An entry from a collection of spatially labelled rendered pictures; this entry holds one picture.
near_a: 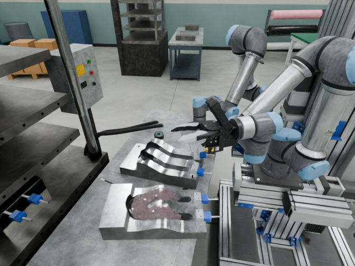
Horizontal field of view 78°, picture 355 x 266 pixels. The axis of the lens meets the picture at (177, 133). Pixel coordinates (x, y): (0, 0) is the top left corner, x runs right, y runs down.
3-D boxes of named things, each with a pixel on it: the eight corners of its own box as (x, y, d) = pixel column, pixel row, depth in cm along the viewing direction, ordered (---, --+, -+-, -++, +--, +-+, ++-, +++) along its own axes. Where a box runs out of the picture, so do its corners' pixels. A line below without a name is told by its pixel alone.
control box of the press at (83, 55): (125, 188, 235) (96, 45, 151) (111, 211, 211) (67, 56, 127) (107, 183, 240) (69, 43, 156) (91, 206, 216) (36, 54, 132)
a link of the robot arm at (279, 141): (282, 144, 113) (290, 122, 105) (301, 161, 102) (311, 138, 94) (262, 148, 110) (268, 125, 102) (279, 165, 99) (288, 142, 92)
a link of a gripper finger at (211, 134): (199, 143, 61) (223, 134, 65) (199, 138, 61) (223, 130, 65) (189, 136, 65) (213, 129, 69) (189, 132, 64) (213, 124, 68)
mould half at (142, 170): (203, 162, 151) (204, 146, 143) (195, 190, 131) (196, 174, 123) (137, 149, 163) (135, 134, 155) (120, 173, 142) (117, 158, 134)
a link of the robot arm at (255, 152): (252, 145, 89) (257, 123, 82) (268, 163, 80) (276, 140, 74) (234, 149, 87) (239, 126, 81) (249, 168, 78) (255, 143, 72)
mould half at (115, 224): (200, 195, 127) (201, 182, 121) (205, 238, 106) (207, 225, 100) (114, 196, 127) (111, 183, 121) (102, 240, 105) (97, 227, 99)
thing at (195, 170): (213, 174, 132) (214, 168, 129) (212, 180, 129) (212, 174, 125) (192, 170, 136) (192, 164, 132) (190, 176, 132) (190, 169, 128)
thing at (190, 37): (201, 57, 638) (204, 22, 586) (200, 82, 483) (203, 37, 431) (178, 56, 645) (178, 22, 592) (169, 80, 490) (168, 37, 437)
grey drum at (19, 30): (38, 51, 689) (27, 20, 639) (40, 56, 649) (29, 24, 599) (16, 55, 662) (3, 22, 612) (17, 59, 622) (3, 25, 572)
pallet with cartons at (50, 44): (74, 67, 564) (66, 36, 522) (62, 79, 497) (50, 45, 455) (27, 67, 561) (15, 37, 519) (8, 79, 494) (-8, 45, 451)
